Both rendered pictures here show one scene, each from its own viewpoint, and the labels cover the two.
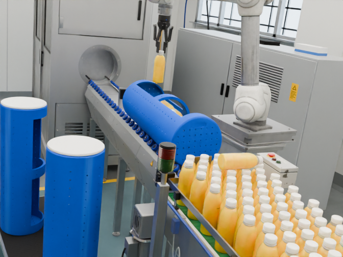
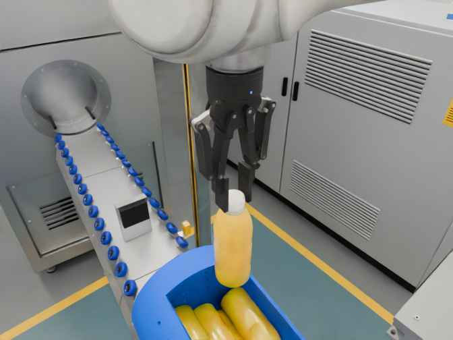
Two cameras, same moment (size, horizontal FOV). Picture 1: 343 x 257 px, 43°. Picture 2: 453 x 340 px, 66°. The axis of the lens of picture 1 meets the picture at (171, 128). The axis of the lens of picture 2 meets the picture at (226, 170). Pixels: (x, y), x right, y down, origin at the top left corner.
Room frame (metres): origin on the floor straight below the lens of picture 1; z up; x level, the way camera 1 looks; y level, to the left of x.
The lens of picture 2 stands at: (2.37, 0.20, 1.82)
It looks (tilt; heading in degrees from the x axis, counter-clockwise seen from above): 36 degrees down; 352
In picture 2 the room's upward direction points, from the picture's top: straight up
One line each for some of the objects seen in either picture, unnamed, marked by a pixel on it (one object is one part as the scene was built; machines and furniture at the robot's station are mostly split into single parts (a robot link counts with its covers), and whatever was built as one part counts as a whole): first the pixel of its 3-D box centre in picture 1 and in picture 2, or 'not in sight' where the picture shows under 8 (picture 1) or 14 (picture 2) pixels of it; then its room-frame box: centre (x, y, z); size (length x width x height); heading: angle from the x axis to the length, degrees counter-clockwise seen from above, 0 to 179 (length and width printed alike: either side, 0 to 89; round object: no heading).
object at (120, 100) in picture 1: (125, 98); (135, 219); (3.24, 0.38, 1.00); 0.10 x 0.04 x 0.15; 114
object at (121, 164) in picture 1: (119, 197); not in sight; (2.96, 0.33, 0.31); 0.06 x 0.06 x 0.63; 24
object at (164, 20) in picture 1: (163, 22); (234, 96); (2.81, 0.13, 1.62); 0.08 x 0.07 x 0.09; 114
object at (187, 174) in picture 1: (186, 184); not in sight; (1.79, -0.09, 0.99); 0.07 x 0.07 x 0.19
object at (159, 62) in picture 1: (158, 67); (232, 241); (2.80, 0.12, 1.34); 0.07 x 0.07 x 0.19
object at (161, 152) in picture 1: (167, 151); not in sight; (1.53, 0.01, 1.23); 0.06 x 0.06 x 0.04
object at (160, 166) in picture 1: (165, 162); not in sight; (1.53, 0.01, 1.18); 0.06 x 0.06 x 0.05
